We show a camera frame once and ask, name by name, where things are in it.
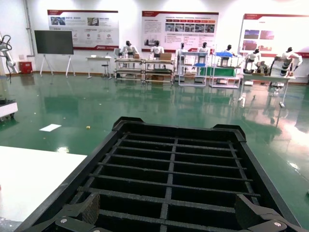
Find black slotted plastic container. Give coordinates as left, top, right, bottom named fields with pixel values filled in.
left=20, top=116, right=301, bottom=232

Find white paper sheet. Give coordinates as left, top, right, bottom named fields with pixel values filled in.
left=39, top=123, right=62, bottom=132

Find white frame workbench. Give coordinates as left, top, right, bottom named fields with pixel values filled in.
left=144, top=58, right=175, bottom=85
left=114, top=57, right=145, bottom=80

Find white frame shelf rack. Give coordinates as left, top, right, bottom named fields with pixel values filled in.
left=178, top=51, right=208, bottom=87
left=209, top=51, right=242, bottom=89

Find white wheeled cart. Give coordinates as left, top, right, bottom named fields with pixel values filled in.
left=0, top=98, right=19, bottom=121

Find grey wall conduit pipe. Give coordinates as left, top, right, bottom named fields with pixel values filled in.
left=24, top=0, right=36, bottom=58

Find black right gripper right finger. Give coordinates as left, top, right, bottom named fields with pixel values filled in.
left=233, top=193, right=308, bottom=232

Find red white poster with diagrams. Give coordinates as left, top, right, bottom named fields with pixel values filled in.
left=47, top=9, right=119, bottom=50

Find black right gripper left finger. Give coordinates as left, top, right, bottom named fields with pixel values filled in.
left=26, top=192, right=101, bottom=232

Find black screen on white stand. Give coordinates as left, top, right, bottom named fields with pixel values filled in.
left=34, top=30, right=76, bottom=77

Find red white poster large photos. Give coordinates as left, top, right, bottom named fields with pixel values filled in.
left=239, top=14, right=309, bottom=60

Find long white table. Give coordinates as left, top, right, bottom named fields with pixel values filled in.
left=238, top=72, right=297, bottom=108

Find red box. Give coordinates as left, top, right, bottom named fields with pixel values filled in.
left=18, top=60, right=33, bottom=74

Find small white table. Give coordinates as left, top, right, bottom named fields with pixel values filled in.
left=86, top=55, right=113, bottom=80

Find red white poster photo row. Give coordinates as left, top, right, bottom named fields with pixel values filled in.
left=141, top=10, right=219, bottom=53

